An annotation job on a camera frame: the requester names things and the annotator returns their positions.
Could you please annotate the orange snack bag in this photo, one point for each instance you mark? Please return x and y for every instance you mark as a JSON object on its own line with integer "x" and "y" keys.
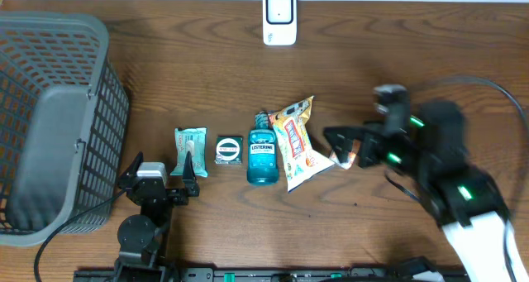
{"x": 301, "y": 160}

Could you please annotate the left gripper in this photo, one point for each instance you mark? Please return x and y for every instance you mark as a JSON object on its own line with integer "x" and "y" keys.
{"x": 178, "y": 198}

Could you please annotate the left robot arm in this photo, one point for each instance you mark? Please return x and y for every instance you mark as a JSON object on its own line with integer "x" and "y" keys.
{"x": 142, "y": 237}

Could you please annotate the teal mouthwash bottle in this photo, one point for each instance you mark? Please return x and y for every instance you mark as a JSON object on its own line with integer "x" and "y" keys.
{"x": 262, "y": 153}

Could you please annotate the orange tissue pack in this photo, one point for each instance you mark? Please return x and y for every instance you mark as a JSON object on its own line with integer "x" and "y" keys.
{"x": 350, "y": 160}

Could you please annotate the teal wet wipes pack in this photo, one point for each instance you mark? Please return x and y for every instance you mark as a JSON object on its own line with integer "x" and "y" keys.
{"x": 193, "y": 141}

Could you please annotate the white barcode scanner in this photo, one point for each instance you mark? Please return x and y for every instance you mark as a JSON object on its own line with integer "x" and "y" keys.
{"x": 280, "y": 22}

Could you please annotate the grey plastic basket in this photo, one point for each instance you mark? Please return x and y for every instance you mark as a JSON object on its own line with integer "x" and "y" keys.
{"x": 64, "y": 113}

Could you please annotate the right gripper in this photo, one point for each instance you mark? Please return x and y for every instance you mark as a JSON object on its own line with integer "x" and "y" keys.
{"x": 372, "y": 135}

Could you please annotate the small green box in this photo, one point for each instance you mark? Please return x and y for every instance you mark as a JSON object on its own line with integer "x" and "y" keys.
{"x": 228, "y": 150}

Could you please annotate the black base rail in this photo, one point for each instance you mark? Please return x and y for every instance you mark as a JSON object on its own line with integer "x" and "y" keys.
{"x": 417, "y": 269}

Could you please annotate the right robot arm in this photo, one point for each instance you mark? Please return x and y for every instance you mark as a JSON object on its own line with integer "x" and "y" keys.
{"x": 463, "y": 199}

